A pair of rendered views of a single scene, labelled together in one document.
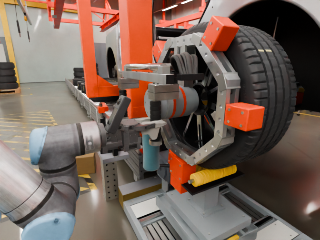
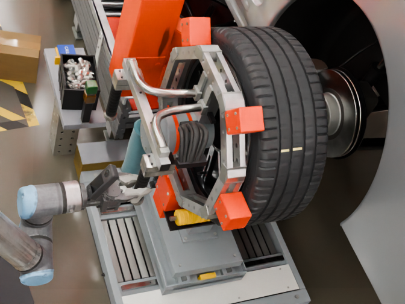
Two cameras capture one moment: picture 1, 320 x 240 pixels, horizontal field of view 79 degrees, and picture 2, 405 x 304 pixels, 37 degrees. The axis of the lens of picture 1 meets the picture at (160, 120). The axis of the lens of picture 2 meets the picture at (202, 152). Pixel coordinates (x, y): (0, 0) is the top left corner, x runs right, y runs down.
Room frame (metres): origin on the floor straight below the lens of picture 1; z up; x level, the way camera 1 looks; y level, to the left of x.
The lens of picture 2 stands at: (-0.49, 0.07, 2.29)
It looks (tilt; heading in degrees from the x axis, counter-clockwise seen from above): 48 degrees down; 351
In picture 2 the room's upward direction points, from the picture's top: 24 degrees clockwise
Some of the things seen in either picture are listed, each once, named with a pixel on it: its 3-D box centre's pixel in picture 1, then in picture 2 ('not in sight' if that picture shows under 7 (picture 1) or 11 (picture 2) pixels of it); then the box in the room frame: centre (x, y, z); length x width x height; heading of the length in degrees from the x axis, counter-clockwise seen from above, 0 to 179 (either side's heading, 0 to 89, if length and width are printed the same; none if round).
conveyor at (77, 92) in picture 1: (82, 86); not in sight; (7.65, 3.04, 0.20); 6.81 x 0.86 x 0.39; 28
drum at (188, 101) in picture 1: (171, 102); (176, 132); (0.84, -0.05, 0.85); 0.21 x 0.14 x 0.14; 118
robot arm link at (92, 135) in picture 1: (91, 137); (72, 197); (0.52, 0.19, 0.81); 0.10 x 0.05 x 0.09; 28
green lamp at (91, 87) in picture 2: not in sight; (91, 87); (1.13, 0.28, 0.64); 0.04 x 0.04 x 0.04; 28
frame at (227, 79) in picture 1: (184, 100); (197, 130); (0.88, -0.11, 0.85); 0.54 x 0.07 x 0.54; 28
